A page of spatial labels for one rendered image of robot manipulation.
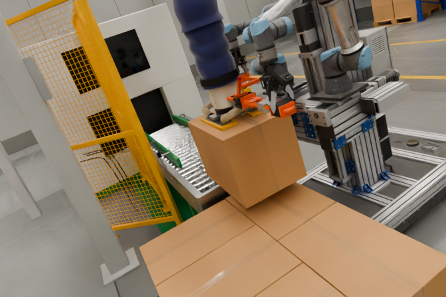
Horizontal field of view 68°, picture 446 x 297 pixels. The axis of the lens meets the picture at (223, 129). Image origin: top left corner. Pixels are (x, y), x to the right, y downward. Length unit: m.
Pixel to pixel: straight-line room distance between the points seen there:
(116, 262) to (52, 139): 1.11
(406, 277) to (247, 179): 0.78
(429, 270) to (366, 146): 1.11
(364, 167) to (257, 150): 0.97
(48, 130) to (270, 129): 1.58
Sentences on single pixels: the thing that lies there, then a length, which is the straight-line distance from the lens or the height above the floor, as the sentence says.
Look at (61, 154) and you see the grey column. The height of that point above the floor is 1.09.
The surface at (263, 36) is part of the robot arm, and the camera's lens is 1.31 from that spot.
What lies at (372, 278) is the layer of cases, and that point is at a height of 0.54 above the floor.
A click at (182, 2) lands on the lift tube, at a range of 1.78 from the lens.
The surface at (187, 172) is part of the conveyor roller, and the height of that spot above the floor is 0.55.
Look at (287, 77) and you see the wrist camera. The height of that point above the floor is 1.34.
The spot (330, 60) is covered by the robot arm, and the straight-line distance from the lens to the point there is 1.89.
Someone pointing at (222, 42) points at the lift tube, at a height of 1.49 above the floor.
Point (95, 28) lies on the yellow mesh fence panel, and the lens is 2.68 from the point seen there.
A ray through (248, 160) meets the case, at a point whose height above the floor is 0.92.
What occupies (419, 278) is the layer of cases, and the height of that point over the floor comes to 0.54.
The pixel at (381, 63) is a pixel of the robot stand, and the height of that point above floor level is 1.02.
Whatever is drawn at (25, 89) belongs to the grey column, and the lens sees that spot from 2.59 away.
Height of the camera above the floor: 1.62
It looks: 18 degrees down
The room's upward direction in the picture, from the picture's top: 19 degrees counter-clockwise
